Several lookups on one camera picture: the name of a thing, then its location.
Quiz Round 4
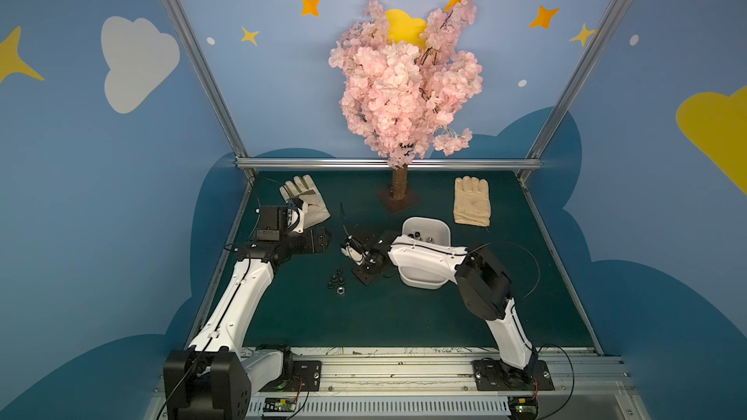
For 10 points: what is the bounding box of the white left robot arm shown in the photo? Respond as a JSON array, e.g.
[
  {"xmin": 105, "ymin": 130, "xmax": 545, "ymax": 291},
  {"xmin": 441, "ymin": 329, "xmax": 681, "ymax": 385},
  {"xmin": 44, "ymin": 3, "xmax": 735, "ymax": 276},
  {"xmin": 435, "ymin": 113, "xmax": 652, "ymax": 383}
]
[{"xmin": 160, "ymin": 226, "xmax": 332, "ymax": 419}]

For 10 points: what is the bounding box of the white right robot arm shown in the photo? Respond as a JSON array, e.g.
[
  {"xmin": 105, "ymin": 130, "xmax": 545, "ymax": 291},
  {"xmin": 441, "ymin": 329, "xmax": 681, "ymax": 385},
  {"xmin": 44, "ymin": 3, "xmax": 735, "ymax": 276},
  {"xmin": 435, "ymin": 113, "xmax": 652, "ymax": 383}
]
[{"xmin": 340, "ymin": 229, "xmax": 537, "ymax": 376}]

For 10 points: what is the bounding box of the white plastic storage box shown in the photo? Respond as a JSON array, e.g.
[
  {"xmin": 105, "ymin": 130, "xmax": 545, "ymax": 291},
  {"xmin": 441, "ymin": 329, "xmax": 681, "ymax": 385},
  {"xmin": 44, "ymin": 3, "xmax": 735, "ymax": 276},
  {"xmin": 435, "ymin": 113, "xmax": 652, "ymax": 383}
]
[{"xmin": 390, "ymin": 217, "xmax": 453, "ymax": 290}]

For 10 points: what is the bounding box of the white grey work glove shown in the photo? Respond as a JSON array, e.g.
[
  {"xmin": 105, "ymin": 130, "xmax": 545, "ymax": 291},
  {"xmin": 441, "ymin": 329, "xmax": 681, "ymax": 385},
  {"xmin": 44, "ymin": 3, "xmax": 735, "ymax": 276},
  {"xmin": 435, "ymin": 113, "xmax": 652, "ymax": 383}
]
[{"xmin": 279, "ymin": 174, "xmax": 331, "ymax": 229}]

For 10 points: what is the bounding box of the brown tree trunk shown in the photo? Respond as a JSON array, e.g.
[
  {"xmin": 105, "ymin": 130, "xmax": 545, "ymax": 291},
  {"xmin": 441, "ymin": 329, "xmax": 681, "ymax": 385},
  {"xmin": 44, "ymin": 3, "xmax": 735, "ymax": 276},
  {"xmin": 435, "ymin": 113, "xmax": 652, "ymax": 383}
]
[{"xmin": 391, "ymin": 165, "xmax": 408, "ymax": 201}]

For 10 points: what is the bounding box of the beige knitted glove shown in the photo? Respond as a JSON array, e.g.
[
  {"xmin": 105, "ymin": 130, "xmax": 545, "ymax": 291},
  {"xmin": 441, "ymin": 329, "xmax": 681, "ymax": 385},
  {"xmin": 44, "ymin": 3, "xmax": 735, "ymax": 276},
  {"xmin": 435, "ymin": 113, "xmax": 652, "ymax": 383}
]
[{"xmin": 453, "ymin": 176, "xmax": 491, "ymax": 228}]

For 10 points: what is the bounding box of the pink blossom artificial tree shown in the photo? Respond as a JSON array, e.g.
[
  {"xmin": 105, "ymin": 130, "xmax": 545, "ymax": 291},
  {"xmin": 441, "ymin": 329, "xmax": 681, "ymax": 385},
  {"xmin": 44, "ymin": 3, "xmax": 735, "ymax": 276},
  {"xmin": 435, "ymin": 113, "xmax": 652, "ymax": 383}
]
[{"xmin": 329, "ymin": 0, "xmax": 482, "ymax": 168}]

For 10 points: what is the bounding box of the green circuit board left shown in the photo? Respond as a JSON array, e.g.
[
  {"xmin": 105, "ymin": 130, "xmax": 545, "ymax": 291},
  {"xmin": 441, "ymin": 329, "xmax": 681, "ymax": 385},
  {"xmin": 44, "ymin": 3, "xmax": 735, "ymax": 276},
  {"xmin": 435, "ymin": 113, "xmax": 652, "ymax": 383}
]
[{"xmin": 262, "ymin": 397, "xmax": 298, "ymax": 416}]

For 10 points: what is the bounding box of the green circuit board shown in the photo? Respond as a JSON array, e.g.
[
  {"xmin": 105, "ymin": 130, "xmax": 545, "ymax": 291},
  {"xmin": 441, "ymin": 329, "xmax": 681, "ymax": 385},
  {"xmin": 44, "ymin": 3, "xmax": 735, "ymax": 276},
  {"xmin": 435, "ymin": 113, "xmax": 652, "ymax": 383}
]
[
  {"xmin": 262, "ymin": 397, "xmax": 298, "ymax": 416},
  {"xmin": 508, "ymin": 397, "xmax": 539, "ymax": 420}
]

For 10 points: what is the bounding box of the green circuit board right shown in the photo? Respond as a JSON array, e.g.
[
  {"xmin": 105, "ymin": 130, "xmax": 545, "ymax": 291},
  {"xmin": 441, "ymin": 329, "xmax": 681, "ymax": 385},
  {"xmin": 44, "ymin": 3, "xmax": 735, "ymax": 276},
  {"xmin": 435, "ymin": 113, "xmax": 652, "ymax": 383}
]
[{"xmin": 508, "ymin": 397, "xmax": 539, "ymax": 420}]

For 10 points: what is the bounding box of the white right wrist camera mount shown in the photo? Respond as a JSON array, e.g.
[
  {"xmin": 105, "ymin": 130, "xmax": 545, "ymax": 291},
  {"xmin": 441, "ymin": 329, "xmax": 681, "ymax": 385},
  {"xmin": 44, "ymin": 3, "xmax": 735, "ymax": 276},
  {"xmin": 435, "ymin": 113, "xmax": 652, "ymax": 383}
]
[{"xmin": 340, "ymin": 237, "xmax": 367, "ymax": 266}]

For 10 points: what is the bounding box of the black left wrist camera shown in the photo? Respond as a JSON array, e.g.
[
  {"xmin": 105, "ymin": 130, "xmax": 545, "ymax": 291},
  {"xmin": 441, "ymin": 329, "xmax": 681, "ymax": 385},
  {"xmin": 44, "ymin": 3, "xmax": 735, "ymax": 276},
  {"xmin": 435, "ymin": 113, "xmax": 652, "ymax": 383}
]
[{"xmin": 254, "ymin": 203, "xmax": 307, "ymax": 242}]

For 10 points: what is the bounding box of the dark metal tree base plate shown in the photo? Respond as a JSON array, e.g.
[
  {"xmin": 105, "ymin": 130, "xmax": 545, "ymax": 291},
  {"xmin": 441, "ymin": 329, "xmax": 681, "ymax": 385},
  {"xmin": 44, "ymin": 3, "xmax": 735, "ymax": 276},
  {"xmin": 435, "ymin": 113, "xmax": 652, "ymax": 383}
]
[{"xmin": 374, "ymin": 185, "xmax": 421, "ymax": 215}]

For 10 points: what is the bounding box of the back aluminium frame rail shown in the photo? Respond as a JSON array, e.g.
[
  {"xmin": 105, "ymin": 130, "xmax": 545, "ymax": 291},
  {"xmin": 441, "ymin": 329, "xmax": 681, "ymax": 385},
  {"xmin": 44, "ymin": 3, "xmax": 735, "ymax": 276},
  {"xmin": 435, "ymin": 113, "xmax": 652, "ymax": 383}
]
[{"xmin": 235, "ymin": 156, "xmax": 543, "ymax": 171}]

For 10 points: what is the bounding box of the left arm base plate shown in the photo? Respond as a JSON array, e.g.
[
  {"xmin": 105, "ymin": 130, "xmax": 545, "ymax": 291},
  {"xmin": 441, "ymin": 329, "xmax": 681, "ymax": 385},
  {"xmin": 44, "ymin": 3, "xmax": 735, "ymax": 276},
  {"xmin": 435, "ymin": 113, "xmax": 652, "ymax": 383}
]
[{"xmin": 261, "ymin": 360, "xmax": 323, "ymax": 393}]

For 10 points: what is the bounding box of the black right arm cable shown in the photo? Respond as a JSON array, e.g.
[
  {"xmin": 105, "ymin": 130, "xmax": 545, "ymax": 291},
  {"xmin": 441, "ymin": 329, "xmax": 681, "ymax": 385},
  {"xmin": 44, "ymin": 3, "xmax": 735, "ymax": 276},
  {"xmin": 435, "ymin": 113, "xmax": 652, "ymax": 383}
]
[{"xmin": 466, "ymin": 240, "xmax": 542, "ymax": 299}]

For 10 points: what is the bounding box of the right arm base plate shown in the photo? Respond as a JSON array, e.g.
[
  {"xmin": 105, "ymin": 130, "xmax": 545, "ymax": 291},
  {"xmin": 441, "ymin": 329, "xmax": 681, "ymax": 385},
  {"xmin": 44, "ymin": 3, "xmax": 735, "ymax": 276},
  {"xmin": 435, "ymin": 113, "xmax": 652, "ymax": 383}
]
[{"xmin": 472, "ymin": 358, "xmax": 554, "ymax": 392}]

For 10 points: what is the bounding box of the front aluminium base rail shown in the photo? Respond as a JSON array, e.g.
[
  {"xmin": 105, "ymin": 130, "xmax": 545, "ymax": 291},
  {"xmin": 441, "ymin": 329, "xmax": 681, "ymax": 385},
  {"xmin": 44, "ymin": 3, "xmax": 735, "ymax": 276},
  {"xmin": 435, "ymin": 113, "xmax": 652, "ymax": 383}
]
[{"xmin": 142, "ymin": 346, "xmax": 652, "ymax": 420}]

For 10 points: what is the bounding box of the left aluminium frame post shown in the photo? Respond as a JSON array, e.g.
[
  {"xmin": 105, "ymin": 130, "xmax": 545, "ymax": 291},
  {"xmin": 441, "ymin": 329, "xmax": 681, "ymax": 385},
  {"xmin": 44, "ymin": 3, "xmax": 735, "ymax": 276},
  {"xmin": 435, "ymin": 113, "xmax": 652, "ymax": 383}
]
[{"xmin": 161, "ymin": 0, "xmax": 254, "ymax": 180}]

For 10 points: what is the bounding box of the aluminium frame post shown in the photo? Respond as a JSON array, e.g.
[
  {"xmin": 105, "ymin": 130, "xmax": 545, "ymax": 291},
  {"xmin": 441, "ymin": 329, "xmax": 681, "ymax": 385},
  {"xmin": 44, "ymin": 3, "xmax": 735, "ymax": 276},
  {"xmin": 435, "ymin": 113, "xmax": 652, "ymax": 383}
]
[
  {"xmin": 161, "ymin": 0, "xmax": 254, "ymax": 180},
  {"xmin": 525, "ymin": 0, "xmax": 634, "ymax": 170}
]

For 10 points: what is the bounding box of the right aluminium frame post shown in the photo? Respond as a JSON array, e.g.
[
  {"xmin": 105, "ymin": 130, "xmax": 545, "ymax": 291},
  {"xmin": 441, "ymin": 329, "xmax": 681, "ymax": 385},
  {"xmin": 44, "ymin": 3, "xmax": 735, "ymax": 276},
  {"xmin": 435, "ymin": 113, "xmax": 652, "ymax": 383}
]
[{"xmin": 525, "ymin": 0, "xmax": 634, "ymax": 170}]

